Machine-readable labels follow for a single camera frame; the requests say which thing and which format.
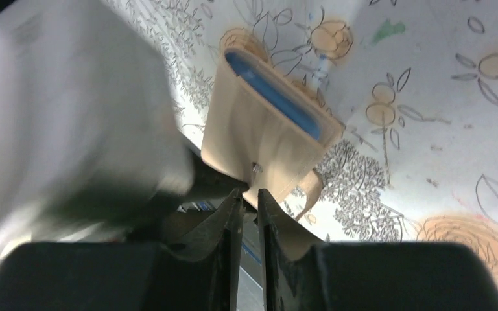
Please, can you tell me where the floral patterned table mat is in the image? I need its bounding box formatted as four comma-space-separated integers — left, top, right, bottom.
110, 1, 498, 284

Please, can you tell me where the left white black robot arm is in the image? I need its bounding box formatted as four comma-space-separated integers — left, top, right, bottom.
0, 1, 246, 260

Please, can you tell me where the blue credit card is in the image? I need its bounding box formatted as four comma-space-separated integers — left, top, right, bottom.
225, 52, 322, 140

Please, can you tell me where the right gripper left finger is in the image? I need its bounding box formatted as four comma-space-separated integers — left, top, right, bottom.
0, 189, 244, 310

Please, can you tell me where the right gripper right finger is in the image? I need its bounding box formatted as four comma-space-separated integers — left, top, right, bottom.
258, 189, 498, 310

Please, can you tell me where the tan leather card holder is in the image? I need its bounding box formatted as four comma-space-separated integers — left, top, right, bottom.
201, 47, 344, 212

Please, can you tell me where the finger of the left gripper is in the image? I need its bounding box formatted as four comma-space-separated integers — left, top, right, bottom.
182, 151, 249, 203

